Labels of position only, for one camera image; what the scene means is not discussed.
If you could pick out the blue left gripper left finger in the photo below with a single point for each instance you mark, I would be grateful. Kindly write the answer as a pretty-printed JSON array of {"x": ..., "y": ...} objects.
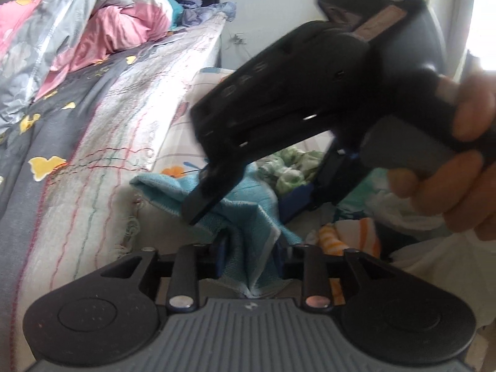
[{"x": 191, "y": 264}]

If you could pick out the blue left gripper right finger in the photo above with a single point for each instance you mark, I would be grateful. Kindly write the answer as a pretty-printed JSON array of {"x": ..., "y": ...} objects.
[{"x": 307, "y": 264}]

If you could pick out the orange striped cloth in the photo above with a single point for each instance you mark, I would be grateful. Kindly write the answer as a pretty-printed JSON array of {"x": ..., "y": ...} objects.
[{"x": 333, "y": 239}]

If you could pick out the teal checkered towel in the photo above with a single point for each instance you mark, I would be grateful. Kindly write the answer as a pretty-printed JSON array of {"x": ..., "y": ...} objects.
[{"x": 249, "y": 212}]

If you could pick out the person's right hand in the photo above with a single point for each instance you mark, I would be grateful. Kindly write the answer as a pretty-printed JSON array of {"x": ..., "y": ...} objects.
[{"x": 462, "y": 191}]

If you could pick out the green scrunchie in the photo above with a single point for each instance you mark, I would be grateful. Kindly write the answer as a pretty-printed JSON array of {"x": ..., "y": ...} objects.
[{"x": 288, "y": 169}]

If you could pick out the blue clothes pile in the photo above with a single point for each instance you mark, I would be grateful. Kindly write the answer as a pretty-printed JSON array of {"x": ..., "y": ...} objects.
[{"x": 189, "y": 13}]

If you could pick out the pink and grey duvet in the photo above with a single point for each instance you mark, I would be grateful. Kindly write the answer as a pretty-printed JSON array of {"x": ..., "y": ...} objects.
[{"x": 44, "y": 40}]

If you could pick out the wall power socket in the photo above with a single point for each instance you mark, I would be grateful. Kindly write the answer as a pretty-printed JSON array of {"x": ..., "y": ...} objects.
[{"x": 238, "y": 40}]

